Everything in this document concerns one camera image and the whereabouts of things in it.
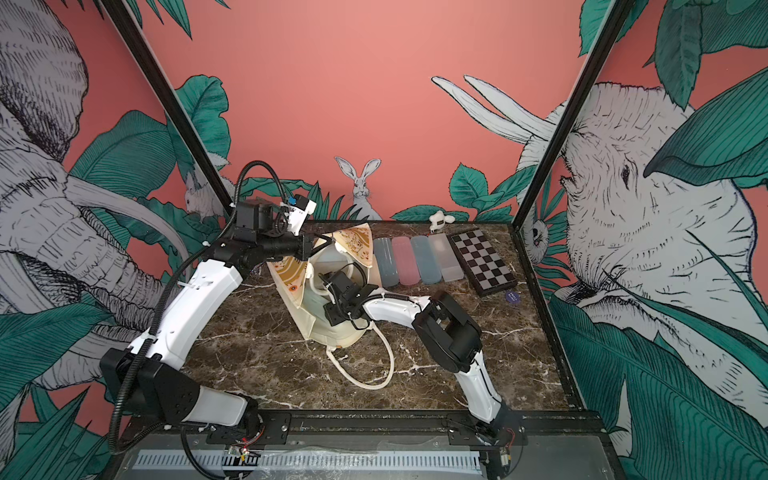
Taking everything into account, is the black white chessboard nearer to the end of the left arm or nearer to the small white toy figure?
the small white toy figure

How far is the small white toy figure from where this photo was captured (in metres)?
1.17

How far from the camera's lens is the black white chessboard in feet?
3.36

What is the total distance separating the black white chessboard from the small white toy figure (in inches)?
2.1
